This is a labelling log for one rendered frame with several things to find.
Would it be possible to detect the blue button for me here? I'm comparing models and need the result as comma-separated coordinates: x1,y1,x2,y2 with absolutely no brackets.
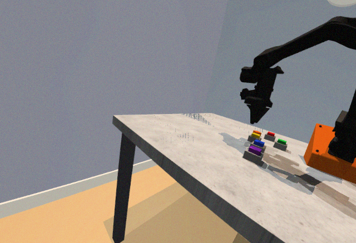
249,140,266,153

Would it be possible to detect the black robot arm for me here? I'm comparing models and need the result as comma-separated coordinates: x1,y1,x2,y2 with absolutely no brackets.
240,16,356,163

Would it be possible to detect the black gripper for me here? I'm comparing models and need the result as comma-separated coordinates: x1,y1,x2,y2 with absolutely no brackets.
244,83,274,124

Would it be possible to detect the yellow button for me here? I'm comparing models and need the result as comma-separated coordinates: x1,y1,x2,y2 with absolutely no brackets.
248,133,262,142

